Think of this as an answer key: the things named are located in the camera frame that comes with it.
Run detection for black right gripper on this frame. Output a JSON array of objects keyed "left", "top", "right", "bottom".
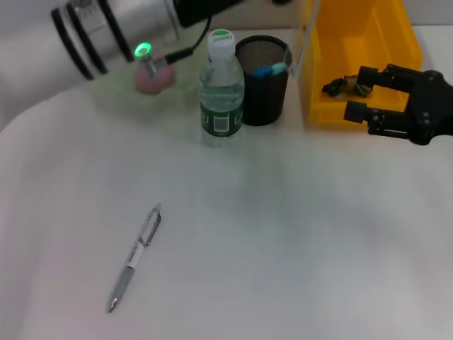
[{"left": 343, "top": 63, "right": 453, "bottom": 147}]

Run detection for clear green-label water bottle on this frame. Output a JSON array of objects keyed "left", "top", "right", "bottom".
[{"left": 199, "top": 28, "right": 246, "bottom": 148}]

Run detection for clear plastic ruler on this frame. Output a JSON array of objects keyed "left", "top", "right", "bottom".
[{"left": 292, "top": 0, "right": 322, "bottom": 79}]

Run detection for pink peach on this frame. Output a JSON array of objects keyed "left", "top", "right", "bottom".
[{"left": 133, "top": 52, "right": 176, "bottom": 94}]

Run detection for blue scissors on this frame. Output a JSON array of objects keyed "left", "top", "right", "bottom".
[{"left": 251, "top": 61, "right": 289, "bottom": 79}]

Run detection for yellow plastic bin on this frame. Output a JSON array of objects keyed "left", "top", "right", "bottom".
[{"left": 297, "top": 0, "right": 424, "bottom": 131}]

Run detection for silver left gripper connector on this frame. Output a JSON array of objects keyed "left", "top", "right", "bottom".
[{"left": 139, "top": 52, "right": 167, "bottom": 78}]

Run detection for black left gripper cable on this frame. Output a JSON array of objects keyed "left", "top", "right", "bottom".
[{"left": 165, "top": 19, "right": 212, "bottom": 64}]

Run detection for silver white ballpoint pen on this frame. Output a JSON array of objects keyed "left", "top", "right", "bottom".
[{"left": 107, "top": 202, "right": 164, "bottom": 313}]

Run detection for green plastic wrapper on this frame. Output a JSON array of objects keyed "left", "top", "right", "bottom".
[{"left": 321, "top": 74, "right": 372, "bottom": 99}]

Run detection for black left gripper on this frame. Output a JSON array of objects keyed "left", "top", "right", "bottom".
[{"left": 175, "top": 0, "right": 293, "bottom": 28}]

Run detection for black mesh pen holder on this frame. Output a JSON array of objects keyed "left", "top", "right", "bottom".
[{"left": 234, "top": 35, "right": 294, "bottom": 127}]

